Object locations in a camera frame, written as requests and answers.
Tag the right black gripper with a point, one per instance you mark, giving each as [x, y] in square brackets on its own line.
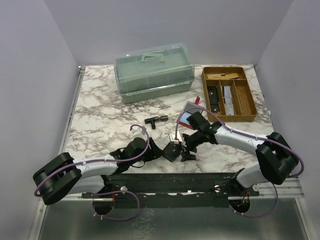
[186, 155]

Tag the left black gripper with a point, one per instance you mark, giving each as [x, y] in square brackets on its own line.
[154, 152]

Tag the light blue card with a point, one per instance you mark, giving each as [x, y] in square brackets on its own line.
[183, 120]

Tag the grey credit card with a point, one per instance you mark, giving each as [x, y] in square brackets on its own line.
[192, 107]

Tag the red card holder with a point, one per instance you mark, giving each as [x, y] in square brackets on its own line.
[197, 101]

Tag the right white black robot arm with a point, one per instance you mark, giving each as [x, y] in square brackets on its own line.
[276, 160]

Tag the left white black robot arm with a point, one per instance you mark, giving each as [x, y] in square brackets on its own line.
[65, 175]

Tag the white cards in tray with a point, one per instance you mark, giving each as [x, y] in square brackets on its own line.
[228, 100]

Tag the black T-shaped part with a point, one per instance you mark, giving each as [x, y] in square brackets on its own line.
[152, 121]

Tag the black items in tray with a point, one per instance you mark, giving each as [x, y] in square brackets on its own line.
[213, 97]

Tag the brown woven organizer tray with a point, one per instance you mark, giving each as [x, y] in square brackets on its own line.
[244, 104]

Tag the green plastic storage box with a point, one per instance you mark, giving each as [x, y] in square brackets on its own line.
[154, 72]

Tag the brown cardboard piece in tray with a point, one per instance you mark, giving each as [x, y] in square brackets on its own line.
[222, 76]

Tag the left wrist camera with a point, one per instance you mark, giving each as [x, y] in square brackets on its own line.
[138, 132]

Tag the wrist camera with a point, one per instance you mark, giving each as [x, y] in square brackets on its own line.
[177, 138]
[138, 132]

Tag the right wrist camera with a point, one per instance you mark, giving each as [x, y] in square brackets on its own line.
[177, 138]

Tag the black mounting base rail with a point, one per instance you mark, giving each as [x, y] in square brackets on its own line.
[156, 190]

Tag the aluminium frame rail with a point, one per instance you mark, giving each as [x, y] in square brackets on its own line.
[64, 159]

